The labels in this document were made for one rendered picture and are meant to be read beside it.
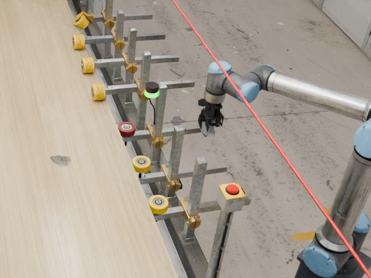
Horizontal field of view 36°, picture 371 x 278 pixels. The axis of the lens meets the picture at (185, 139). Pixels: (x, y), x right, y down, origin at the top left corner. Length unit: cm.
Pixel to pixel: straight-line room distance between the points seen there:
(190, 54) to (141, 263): 328
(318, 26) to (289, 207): 279
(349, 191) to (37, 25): 208
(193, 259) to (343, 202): 65
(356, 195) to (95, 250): 96
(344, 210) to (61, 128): 127
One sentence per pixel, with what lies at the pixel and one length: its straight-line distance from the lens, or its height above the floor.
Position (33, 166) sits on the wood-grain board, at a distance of 243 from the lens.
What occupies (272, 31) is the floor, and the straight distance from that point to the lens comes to 578.
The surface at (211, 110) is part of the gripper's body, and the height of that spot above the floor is 114.
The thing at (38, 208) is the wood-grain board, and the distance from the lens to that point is 225.
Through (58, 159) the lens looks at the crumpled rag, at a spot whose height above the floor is 91.
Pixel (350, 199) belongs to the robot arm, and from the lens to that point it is 217.
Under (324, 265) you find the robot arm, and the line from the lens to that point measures 236.
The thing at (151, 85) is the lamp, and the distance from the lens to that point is 249.
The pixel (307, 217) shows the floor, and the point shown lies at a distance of 372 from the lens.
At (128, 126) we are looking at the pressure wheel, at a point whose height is 91.
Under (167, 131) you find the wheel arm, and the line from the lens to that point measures 271.
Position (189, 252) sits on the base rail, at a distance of 239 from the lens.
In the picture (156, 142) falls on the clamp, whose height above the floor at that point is 86.
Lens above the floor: 250
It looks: 38 degrees down
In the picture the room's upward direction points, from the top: 9 degrees clockwise
